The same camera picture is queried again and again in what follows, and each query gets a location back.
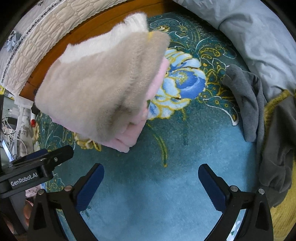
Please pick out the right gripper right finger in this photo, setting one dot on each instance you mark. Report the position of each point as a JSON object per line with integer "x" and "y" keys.
{"x": 230, "y": 200}

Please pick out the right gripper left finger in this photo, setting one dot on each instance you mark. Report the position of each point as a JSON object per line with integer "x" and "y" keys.
{"x": 44, "y": 221}

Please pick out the beige fuzzy graphic sweater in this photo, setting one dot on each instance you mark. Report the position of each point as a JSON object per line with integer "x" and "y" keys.
{"x": 128, "y": 40}

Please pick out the mustard yellow knit sweater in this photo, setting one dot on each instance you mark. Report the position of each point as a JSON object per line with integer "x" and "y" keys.
{"x": 283, "y": 215}

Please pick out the grey floral bedsheet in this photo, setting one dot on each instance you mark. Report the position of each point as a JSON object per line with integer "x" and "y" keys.
{"x": 24, "y": 133}

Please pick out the dark grey garment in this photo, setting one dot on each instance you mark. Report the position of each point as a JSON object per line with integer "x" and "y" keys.
{"x": 278, "y": 153}

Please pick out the pink folded garment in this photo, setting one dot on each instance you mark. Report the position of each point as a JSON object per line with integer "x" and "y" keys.
{"x": 143, "y": 111}

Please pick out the beige quilted headboard cover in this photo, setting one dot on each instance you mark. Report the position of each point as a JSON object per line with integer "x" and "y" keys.
{"x": 47, "y": 24}

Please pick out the teal floral blanket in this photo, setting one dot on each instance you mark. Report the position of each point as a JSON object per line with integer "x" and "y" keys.
{"x": 153, "y": 192}

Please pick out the light grey garment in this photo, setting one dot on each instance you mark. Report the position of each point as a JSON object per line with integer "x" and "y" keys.
{"x": 248, "y": 92}

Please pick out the light blue floral pillow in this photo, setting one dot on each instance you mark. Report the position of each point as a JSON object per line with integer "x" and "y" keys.
{"x": 259, "y": 36}

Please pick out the wooden bed frame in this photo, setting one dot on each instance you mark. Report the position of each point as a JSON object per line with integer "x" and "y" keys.
{"x": 96, "y": 25}

